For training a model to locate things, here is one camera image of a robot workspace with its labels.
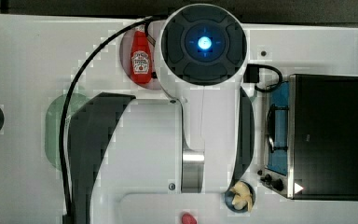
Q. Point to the green plastic strainer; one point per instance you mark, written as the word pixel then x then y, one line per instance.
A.
pixel 53 120

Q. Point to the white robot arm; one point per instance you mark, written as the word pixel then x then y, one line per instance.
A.
pixel 200 57

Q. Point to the red ketchup bottle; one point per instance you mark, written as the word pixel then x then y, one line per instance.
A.
pixel 141 65

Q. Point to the pink round plate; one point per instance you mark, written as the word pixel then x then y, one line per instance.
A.
pixel 125 59

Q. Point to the pink toy fruit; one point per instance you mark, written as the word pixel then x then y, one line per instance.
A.
pixel 187 218

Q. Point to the yellow banana peel toy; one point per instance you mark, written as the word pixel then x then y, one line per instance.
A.
pixel 243 198

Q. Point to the black toaster oven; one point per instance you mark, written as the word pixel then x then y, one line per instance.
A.
pixel 312 138

